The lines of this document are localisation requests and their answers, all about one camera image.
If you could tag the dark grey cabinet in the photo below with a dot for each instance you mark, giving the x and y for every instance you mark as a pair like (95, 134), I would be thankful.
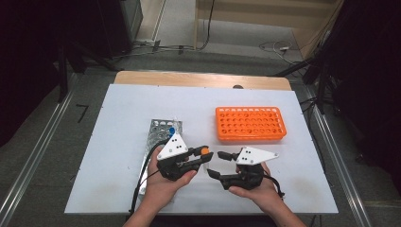
(130, 19)

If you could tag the blue capped test tube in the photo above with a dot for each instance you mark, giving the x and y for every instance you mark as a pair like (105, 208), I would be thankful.
(171, 130)

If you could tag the metal floor rail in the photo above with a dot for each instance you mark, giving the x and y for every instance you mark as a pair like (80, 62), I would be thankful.
(36, 148)
(357, 201)

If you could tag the person's right hand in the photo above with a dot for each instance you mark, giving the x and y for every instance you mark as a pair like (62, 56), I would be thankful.
(261, 195)

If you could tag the clear test tube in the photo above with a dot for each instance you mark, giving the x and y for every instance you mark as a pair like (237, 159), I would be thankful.
(177, 122)

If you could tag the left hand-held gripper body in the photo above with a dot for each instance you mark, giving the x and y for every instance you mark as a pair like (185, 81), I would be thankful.
(173, 148)

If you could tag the orange capped test tube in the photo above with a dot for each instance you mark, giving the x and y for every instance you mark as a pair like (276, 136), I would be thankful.
(205, 151)

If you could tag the metal test tube rack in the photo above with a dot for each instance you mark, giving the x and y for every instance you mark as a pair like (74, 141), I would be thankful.
(159, 129)

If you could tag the orange test tube rack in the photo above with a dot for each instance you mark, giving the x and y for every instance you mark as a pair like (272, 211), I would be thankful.
(252, 126)

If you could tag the person's left hand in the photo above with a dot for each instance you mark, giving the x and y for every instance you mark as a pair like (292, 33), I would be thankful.
(164, 189)

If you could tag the black metal stand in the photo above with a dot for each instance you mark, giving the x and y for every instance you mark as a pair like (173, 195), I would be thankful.
(322, 88)
(64, 78)

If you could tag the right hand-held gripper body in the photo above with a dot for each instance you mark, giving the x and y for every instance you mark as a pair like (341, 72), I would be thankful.
(249, 156)

